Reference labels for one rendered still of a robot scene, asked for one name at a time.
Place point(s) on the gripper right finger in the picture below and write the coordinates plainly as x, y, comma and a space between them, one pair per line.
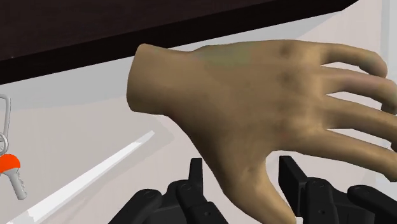
313, 198

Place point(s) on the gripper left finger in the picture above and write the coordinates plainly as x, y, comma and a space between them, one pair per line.
193, 198

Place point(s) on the tan model hand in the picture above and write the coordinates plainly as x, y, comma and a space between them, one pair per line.
248, 102

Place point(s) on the keyring with orange key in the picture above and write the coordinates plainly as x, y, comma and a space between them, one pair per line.
9, 164

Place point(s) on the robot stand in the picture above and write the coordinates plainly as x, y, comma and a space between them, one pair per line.
124, 21

